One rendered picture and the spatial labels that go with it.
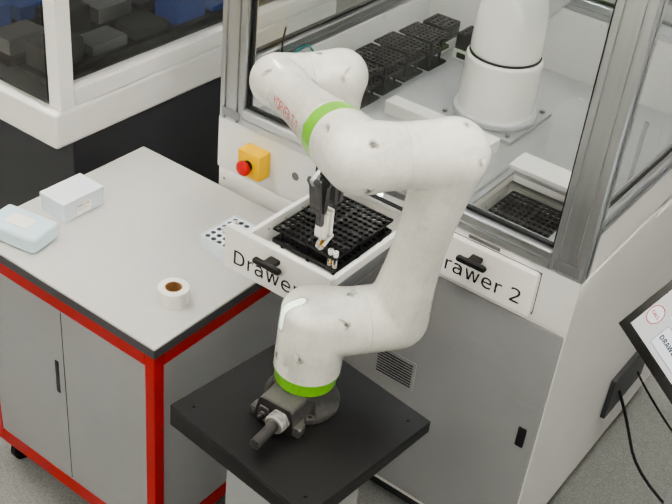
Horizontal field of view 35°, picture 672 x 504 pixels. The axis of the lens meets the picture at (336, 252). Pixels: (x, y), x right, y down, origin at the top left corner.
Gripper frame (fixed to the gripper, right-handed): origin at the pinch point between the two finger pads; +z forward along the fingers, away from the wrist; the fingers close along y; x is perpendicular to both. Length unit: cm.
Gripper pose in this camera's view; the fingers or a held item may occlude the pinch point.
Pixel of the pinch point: (324, 222)
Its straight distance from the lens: 228.5
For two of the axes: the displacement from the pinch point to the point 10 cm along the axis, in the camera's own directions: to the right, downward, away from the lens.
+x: 7.9, 4.1, -4.5
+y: -6.0, 4.1, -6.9
